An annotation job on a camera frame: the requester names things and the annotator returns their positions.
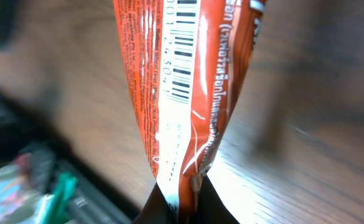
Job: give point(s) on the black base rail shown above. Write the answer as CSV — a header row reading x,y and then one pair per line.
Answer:
x,y
42,181

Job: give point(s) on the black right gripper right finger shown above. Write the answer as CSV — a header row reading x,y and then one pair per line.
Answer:
x,y
211,209

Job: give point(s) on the orange snack bar packet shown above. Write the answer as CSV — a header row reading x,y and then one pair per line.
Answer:
x,y
185,62

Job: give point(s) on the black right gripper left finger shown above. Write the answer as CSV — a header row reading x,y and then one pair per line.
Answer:
x,y
156,210

